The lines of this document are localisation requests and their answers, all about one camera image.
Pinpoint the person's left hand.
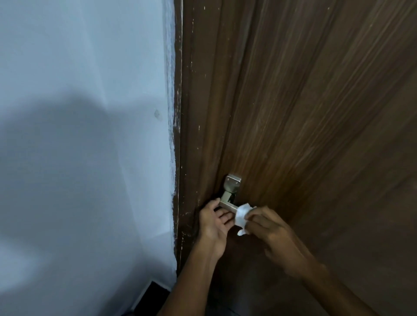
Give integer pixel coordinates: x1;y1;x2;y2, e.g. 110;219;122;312
197;197;236;259

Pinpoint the person's right hand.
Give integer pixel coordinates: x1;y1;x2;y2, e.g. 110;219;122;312
244;205;321;280

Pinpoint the white tissue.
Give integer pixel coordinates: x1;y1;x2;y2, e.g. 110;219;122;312
234;203;257;236

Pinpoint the silver metal door handle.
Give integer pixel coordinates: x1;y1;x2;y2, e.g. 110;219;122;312
218;174;242;214

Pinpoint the person's left forearm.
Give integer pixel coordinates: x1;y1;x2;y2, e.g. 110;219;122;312
157;242;226;316

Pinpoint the person's right forearm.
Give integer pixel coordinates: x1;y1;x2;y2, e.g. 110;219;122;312
298;262;380;316

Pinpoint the dark skirting board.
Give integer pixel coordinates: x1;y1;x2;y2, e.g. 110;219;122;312
132;281;171;316

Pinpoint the brown wooden door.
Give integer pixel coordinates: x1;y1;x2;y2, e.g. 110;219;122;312
208;0;417;316

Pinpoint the brown wooden door frame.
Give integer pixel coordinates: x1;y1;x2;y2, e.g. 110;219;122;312
173;0;258;277

